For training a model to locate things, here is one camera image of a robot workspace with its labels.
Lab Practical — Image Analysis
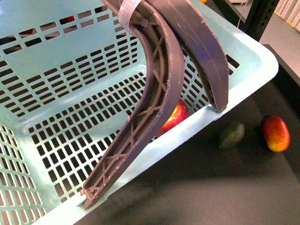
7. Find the red yellow apple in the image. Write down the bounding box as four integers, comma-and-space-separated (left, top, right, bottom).
156, 99, 189, 137

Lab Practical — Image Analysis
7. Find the brown basket handle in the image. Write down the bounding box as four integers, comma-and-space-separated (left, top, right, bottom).
83, 0, 229, 209

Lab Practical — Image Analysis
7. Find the light blue plastic basket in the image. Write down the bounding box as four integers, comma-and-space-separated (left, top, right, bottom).
0, 0, 278, 225

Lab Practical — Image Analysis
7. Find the dark green avocado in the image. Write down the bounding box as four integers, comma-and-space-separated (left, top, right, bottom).
218, 122, 245, 150

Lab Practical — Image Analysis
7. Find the white zip tie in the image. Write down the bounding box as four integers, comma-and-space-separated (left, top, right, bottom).
118, 0, 141, 30

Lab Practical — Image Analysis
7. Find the red orange mango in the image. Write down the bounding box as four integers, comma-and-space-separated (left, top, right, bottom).
261, 114, 291, 152

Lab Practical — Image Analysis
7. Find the pink cable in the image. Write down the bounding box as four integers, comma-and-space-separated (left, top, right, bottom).
237, 0, 249, 28

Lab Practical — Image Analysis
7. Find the black slotted shelf post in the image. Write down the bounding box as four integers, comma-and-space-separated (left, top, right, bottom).
242, 0, 279, 42

